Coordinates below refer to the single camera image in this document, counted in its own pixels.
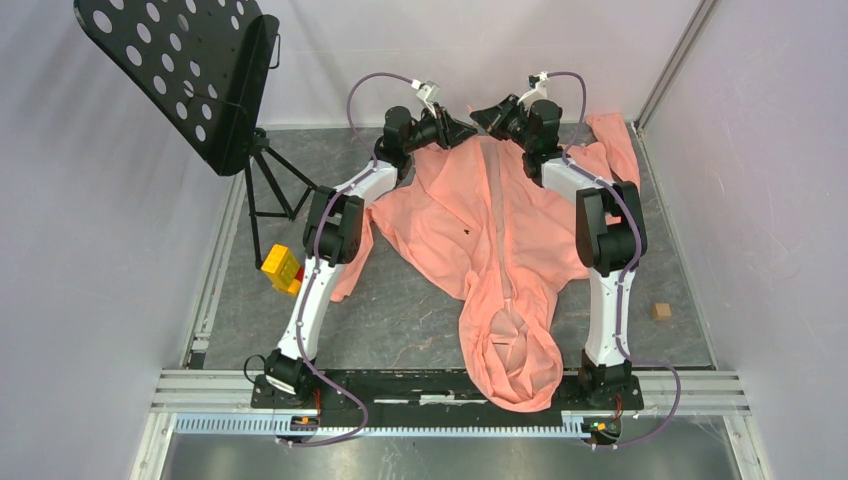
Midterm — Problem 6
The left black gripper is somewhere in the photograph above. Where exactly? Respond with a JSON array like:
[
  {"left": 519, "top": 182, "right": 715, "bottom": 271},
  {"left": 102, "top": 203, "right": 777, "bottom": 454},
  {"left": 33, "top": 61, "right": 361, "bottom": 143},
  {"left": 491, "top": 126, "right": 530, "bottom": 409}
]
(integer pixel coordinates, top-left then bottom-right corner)
[{"left": 403, "top": 102, "right": 477, "bottom": 154}]

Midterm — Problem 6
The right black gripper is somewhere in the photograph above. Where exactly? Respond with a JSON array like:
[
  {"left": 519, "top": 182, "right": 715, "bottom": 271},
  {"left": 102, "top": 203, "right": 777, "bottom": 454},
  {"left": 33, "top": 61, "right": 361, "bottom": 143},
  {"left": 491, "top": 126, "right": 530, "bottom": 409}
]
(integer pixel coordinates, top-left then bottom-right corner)
[{"left": 470, "top": 93, "right": 534, "bottom": 152}]

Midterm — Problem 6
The salmon pink zip jacket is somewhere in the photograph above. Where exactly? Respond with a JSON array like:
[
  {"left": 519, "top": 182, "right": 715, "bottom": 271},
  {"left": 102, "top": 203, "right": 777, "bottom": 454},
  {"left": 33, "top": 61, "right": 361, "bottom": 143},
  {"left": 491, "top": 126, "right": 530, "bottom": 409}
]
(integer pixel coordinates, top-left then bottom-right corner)
[{"left": 329, "top": 113, "right": 643, "bottom": 415}]

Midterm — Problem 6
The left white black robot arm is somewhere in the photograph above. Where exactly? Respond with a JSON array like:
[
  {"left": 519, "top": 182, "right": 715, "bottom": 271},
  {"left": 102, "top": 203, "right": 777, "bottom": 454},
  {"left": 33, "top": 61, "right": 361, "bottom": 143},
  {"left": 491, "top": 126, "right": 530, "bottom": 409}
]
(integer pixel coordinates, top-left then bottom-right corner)
[{"left": 263, "top": 105, "right": 477, "bottom": 408}]

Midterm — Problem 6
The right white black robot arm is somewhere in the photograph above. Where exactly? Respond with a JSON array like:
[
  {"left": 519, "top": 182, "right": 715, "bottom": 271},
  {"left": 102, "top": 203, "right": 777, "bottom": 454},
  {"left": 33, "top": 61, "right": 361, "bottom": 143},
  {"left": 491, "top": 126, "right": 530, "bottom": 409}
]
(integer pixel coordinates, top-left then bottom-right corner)
[{"left": 470, "top": 95, "right": 647, "bottom": 408}]

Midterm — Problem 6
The yellow and red toy block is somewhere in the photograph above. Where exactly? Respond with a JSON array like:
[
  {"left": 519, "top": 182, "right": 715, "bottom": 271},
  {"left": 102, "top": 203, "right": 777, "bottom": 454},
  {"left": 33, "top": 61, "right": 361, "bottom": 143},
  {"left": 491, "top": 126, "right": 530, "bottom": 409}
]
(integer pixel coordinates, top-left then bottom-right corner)
[{"left": 260, "top": 244, "right": 305, "bottom": 296}]

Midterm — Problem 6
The small wooden cube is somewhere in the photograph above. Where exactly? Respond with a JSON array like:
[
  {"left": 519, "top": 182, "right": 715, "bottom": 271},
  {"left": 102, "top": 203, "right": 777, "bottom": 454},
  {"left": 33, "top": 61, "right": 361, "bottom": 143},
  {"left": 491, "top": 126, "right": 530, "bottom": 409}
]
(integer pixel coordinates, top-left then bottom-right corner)
[{"left": 651, "top": 303, "right": 673, "bottom": 321}]

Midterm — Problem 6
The black perforated music stand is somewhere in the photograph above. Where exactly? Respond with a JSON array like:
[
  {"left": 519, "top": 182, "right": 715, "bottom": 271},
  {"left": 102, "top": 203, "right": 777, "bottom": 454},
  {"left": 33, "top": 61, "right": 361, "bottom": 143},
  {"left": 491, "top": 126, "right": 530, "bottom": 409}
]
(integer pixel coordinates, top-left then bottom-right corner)
[{"left": 73, "top": 0, "right": 356, "bottom": 270}]

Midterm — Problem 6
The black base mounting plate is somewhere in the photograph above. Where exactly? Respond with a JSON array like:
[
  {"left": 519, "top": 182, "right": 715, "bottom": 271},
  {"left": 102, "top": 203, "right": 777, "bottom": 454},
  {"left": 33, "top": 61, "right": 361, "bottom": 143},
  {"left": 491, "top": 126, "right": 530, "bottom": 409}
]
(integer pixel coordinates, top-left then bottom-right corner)
[{"left": 250, "top": 368, "right": 645, "bottom": 429}]

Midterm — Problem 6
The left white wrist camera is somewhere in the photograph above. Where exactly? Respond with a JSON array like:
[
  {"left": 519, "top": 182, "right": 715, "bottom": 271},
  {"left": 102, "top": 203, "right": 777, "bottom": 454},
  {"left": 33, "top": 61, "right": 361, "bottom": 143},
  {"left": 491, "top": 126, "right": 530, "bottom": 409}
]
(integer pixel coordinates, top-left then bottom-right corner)
[{"left": 410, "top": 79, "right": 440, "bottom": 116}]

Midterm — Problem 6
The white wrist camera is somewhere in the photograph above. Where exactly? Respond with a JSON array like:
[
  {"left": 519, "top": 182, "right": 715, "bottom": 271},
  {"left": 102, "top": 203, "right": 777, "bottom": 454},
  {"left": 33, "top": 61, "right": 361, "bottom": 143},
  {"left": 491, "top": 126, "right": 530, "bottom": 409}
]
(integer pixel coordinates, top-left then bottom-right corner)
[
  {"left": 410, "top": 79, "right": 440, "bottom": 116},
  {"left": 518, "top": 71, "right": 549, "bottom": 109}
]

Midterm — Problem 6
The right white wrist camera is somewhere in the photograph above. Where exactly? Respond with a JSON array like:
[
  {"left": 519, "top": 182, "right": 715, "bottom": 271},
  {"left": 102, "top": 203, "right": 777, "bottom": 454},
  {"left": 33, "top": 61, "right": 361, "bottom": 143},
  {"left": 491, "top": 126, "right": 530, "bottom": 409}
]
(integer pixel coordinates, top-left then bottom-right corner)
[{"left": 518, "top": 71, "right": 549, "bottom": 109}]

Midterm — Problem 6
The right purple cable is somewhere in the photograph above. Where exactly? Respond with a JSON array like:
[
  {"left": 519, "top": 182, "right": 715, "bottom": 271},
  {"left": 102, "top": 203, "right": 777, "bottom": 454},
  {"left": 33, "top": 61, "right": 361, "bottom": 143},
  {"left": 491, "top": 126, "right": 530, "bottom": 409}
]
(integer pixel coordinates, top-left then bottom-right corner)
[{"left": 544, "top": 70, "right": 682, "bottom": 450}]

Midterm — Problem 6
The purple cable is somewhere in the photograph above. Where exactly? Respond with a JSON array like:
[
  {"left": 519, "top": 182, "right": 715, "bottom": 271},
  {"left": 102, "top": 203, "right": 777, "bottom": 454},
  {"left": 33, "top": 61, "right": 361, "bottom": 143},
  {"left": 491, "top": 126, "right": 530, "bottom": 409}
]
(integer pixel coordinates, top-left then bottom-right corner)
[
  {"left": 544, "top": 70, "right": 682, "bottom": 450},
  {"left": 278, "top": 72, "right": 419, "bottom": 450}
]

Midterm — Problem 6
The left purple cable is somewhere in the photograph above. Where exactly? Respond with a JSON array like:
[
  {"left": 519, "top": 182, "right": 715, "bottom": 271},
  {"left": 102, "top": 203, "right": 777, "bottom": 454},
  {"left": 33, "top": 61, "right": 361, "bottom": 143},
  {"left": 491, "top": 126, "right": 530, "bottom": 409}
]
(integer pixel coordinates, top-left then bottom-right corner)
[{"left": 278, "top": 72, "right": 419, "bottom": 450}]

